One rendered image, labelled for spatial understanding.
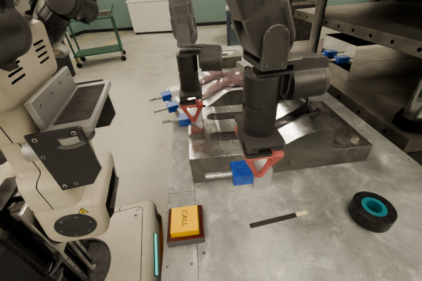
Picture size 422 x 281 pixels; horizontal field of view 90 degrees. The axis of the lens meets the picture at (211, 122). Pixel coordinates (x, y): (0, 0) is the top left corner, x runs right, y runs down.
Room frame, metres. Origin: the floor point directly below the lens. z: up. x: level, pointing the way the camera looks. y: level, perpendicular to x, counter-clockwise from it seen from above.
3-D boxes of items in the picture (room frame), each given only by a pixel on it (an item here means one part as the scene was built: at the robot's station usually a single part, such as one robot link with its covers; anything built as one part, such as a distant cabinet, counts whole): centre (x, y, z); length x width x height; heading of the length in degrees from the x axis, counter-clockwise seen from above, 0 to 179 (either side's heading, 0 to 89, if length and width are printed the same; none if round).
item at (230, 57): (1.34, -0.12, 0.84); 0.20 x 0.15 x 0.07; 93
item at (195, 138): (0.48, 0.04, 0.87); 0.05 x 0.05 x 0.04; 3
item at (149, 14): (7.38, 1.34, 0.47); 1.52 x 0.77 x 0.94; 82
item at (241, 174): (0.30, -0.04, 0.93); 0.13 x 0.05 x 0.05; 93
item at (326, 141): (0.54, -0.18, 0.87); 0.50 x 0.26 x 0.14; 93
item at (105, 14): (4.56, 2.13, 0.50); 0.98 x 0.55 x 1.01; 107
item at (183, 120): (0.58, 0.09, 0.89); 0.13 x 0.05 x 0.05; 92
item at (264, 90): (0.30, -0.09, 1.12); 0.07 x 0.06 x 0.07; 98
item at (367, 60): (1.12, -0.95, 0.87); 0.50 x 0.27 x 0.17; 93
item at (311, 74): (0.31, -0.12, 1.15); 0.11 x 0.09 x 0.12; 98
